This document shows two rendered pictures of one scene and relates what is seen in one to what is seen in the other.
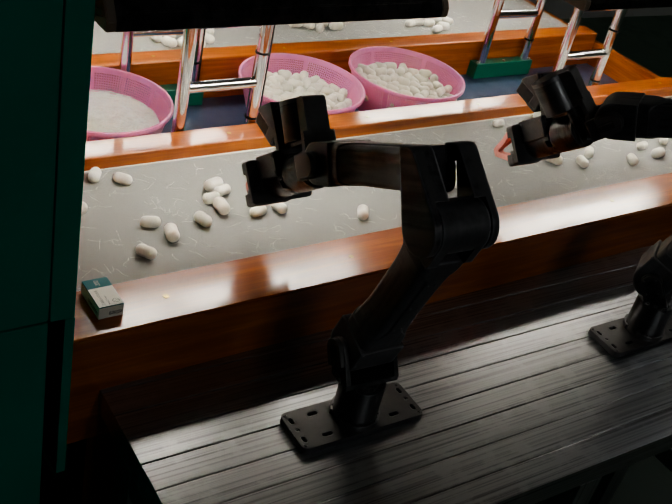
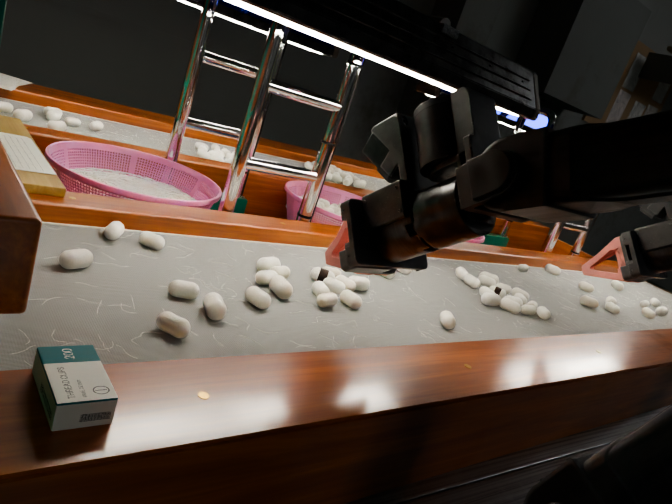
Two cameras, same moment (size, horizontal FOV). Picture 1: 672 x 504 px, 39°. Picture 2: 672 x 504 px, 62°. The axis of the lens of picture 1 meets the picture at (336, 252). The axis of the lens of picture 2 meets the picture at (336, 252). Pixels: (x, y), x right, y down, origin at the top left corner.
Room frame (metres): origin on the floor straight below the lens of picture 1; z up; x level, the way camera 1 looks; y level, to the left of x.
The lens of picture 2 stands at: (0.68, 0.16, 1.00)
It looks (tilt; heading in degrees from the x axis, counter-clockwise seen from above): 16 degrees down; 359
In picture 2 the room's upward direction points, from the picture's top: 20 degrees clockwise
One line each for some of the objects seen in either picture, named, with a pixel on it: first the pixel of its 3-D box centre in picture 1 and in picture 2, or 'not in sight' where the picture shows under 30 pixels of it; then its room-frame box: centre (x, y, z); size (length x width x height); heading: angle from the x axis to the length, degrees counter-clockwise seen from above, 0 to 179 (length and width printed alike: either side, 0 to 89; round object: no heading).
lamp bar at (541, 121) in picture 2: not in sight; (494, 106); (2.50, -0.19, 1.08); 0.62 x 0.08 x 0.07; 131
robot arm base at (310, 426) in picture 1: (358, 397); not in sight; (0.99, -0.08, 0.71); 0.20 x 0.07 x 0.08; 129
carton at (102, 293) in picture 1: (102, 297); (73, 384); (0.98, 0.28, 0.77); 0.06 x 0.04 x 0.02; 41
